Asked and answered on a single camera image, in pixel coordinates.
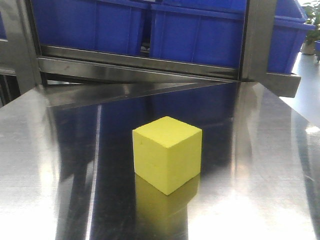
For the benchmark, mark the yellow foam block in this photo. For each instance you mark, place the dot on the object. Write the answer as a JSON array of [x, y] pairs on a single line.
[[167, 153]]

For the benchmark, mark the stainless steel shelf rack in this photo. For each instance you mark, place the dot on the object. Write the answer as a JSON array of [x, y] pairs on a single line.
[[22, 56]]

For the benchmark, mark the blue plastic bin middle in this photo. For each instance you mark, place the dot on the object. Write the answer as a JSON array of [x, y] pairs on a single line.
[[201, 36]]

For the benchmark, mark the blue plastic bin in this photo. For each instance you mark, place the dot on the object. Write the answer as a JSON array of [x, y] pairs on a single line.
[[289, 32], [201, 36], [114, 26]]

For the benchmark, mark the blue plastic bin left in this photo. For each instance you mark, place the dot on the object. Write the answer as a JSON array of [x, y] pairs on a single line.
[[114, 26]]

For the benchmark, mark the blue plastic bin right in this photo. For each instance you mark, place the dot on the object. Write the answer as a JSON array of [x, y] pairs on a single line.
[[289, 32]]

